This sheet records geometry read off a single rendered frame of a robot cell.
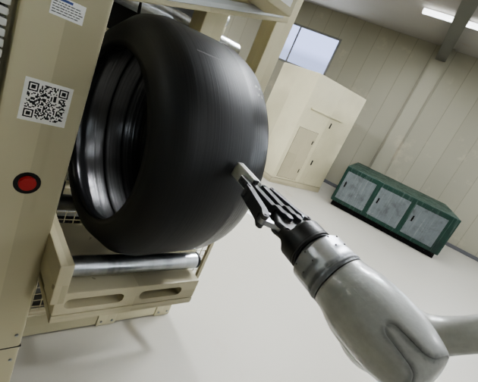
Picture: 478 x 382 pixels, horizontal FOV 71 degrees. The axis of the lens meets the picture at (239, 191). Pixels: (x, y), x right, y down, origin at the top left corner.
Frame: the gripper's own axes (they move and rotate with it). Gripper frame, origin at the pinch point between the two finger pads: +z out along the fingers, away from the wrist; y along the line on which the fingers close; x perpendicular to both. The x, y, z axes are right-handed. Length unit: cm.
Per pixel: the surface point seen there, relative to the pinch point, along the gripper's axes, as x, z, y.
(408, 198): 74, 163, -562
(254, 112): -10.0, 10.8, -3.7
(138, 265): 33.7, 10.0, 6.3
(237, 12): -27, 66, -26
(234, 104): -10.1, 10.6, 2.1
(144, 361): 129, 34, -41
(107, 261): 32.7, 11.1, 13.8
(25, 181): 19.0, 19.3, 31.5
